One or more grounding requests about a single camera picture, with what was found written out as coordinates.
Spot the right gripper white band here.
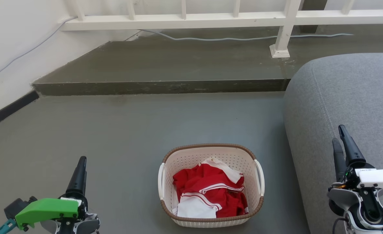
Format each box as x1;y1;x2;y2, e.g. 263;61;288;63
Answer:
332;124;383;195

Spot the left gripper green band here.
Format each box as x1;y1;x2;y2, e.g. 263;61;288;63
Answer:
0;156;88;234

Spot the cream laundry basket brown rim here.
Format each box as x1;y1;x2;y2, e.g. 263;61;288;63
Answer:
158;143;265;228

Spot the grey fabric sofa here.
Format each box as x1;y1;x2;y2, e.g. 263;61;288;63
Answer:
284;53;383;234

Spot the black baseboard strip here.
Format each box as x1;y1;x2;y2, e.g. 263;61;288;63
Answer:
0;90;40;132

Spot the white cloth garment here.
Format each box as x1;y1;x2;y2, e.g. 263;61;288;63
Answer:
172;196;218;219

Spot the red white-trimmed garment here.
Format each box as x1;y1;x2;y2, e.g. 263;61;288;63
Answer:
172;162;249;218

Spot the white railing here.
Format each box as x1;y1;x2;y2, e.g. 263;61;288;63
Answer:
60;0;383;59

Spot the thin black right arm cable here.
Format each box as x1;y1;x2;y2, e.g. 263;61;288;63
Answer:
332;217;348;234

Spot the light grey floor cable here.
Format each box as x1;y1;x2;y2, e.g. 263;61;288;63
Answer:
141;30;354;42

